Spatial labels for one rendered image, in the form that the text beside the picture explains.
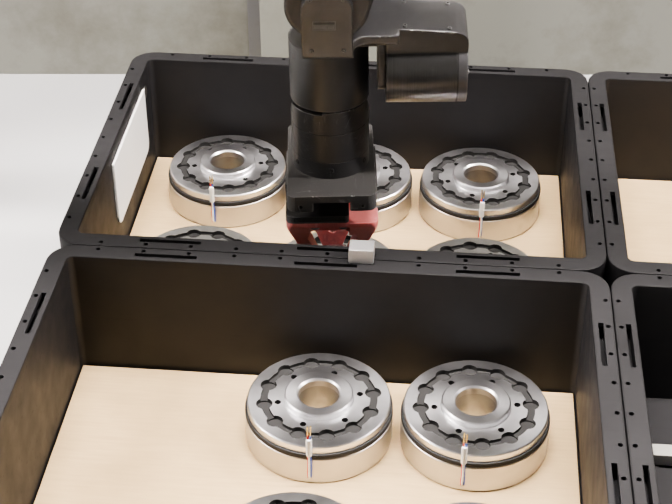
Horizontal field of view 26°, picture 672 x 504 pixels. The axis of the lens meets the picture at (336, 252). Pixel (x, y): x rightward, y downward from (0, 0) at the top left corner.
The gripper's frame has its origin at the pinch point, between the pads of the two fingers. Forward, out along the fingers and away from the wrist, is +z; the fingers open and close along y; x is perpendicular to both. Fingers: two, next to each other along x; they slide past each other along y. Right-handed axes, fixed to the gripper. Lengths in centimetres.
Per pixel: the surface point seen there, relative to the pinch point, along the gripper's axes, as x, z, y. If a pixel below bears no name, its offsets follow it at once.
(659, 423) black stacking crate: -23.3, 4.5, -15.0
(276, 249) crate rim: 4.0, -6.0, -7.1
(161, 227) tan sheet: 14.7, 4.1, 10.3
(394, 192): -5.3, 1.2, 10.6
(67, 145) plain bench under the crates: 29, 17, 45
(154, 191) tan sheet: 15.8, 4.1, 15.9
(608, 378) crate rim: -17.5, -5.9, -21.7
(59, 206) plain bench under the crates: 28.3, 17.1, 33.1
